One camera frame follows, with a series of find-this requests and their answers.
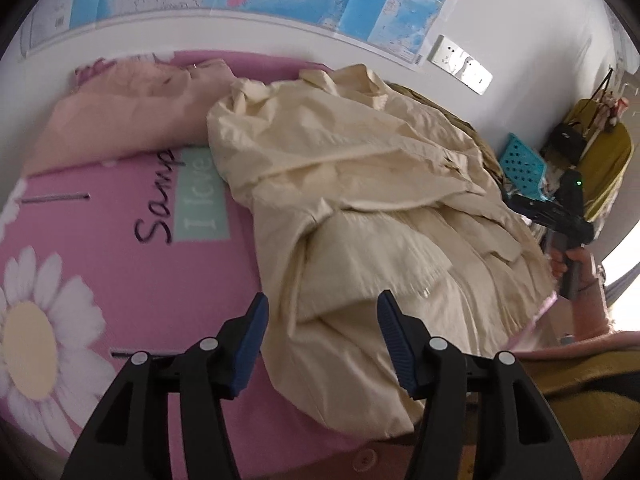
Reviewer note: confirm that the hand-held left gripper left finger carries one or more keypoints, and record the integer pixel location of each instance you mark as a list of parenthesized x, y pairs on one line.
[(250, 350)]

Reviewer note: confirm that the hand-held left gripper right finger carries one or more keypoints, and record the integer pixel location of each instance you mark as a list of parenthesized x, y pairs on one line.
[(400, 350)]

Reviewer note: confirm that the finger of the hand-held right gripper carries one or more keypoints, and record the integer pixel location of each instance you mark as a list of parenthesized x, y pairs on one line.
[(525, 207)]

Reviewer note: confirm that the cream coat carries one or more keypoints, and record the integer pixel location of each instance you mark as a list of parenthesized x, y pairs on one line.
[(375, 185)]

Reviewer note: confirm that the pink garment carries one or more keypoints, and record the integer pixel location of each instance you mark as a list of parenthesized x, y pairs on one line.
[(115, 115)]

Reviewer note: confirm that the person's right forearm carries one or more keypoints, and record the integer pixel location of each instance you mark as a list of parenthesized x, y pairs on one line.
[(592, 315)]

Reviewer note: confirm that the person's right hand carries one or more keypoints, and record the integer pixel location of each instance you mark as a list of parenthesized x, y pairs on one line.
[(582, 262)]

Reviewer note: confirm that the turquoise plastic storage rack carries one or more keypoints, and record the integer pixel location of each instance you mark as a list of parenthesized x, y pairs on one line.
[(522, 165)]

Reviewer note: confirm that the mustard brown garment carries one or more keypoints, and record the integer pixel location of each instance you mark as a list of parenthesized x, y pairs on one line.
[(487, 155)]

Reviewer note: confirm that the black handbag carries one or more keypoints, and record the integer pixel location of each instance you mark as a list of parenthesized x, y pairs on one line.
[(567, 142)]

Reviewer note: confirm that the pink plush toy charm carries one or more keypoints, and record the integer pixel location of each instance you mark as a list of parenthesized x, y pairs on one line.
[(612, 110)]

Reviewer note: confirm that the pink daisy print bedsheet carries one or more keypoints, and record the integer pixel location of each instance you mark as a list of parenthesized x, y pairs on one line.
[(125, 285)]

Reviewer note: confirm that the white wall plate small port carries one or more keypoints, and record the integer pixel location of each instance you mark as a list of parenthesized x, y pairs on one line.
[(481, 80)]

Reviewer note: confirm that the white wall socket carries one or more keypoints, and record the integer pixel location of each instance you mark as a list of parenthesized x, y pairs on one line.
[(442, 52), (462, 66)]

